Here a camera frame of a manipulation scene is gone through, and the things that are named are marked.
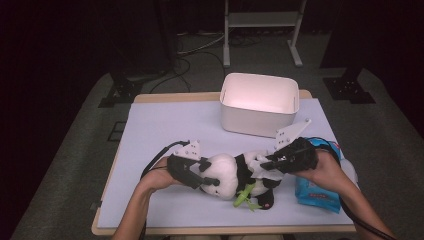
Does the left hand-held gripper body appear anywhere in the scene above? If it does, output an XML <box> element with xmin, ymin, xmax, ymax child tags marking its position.
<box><xmin>166</xmin><ymin>139</ymin><xmax>202</xmax><ymax>185</ymax></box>

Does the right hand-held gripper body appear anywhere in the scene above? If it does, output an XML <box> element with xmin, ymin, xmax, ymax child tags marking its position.
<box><xmin>274</xmin><ymin>118</ymin><xmax>319</xmax><ymax>174</ymax></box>

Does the white wet wipe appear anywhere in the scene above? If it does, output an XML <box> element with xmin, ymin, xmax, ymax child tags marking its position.
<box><xmin>248</xmin><ymin>156</ymin><xmax>284</xmax><ymax>181</ymax></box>

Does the panda plush toy with bamboo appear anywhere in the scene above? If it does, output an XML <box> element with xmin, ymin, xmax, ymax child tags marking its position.
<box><xmin>199</xmin><ymin>150</ymin><xmax>284</xmax><ymax>212</ymax></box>

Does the blue wet wipes packet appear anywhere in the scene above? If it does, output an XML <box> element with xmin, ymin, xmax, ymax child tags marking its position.
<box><xmin>294</xmin><ymin>138</ymin><xmax>343</xmax><ymax>214</ymax></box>

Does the white plastic storage box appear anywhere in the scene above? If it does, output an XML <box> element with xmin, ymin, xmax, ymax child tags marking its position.
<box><xmin>219</xmin><ymin>72</ymin><xmax>300</xmax><ymax>139</ymax></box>

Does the person's left hand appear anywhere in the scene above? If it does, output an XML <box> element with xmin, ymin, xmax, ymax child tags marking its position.
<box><xmin>139</xmin><ymin>157</ymin><xmax>183</xmax><ymax>194</ymax></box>

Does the person's right hand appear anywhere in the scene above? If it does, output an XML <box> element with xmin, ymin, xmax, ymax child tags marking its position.
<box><xmin>293</xmin><ymin>149</ymin><xmax>346</xmax><ymax>198</ymax></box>

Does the black stand base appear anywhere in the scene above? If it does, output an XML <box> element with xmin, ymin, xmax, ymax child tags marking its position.
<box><xmin>98</xmin><ymin>71</ymin><xmax>144</xmax><ymax>109</ymax></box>
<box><xmin>322</xmin><ymin>66</ymin><xmax>377</xmax><ymax>105</ymax></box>

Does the white metal stand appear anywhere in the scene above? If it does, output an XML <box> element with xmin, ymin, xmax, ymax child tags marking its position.
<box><xmin>222</xmin><ymin>0</ymin><xmax>308</xmax><ymax>69</ymax></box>

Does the left hand-held gripper black cable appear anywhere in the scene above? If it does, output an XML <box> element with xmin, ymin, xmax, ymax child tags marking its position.
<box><xmin>139</xmin><ymin>140</ymin><xmax>191</xmax><ymax>179</ymax></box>

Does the hand-held gripper black cable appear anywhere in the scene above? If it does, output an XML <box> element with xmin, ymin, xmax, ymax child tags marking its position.
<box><xmin>139</xmin><ymin>140</ymin><xmax>191</xmax><ymax>179</ymax></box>
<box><xmin>306</xmin><ymin>136</ymin><xmax>398</xmax><ymax>240</ymax></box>

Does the right hand-held gripper black cable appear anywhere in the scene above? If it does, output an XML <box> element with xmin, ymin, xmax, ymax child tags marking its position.
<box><xmin>306</xmin><ymin>136</ymin><xmax>398</xmax><ymax>240</ymax></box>

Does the black floor cable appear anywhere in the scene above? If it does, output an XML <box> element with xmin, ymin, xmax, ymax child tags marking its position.
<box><xmin>149</xmin><ymin>51</ymin><xmax>226</xmax><ymax>94</ymax></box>

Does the grey floor cable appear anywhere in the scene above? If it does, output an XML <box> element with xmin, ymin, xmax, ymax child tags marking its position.
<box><xmin>176</xmin><ymin>31</ymin><xmax>231</xmax><ymax>56</ymax></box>

